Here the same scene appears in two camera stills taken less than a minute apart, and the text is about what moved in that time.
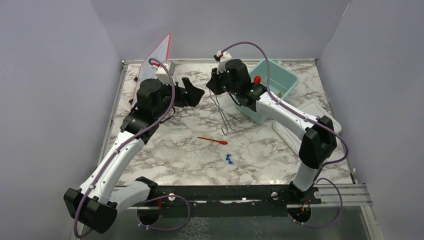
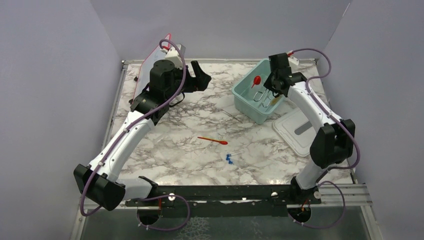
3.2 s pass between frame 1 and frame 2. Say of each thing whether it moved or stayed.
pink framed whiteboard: stayed
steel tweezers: stayed
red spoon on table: stayed
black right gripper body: moved
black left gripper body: moved
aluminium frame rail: stayed
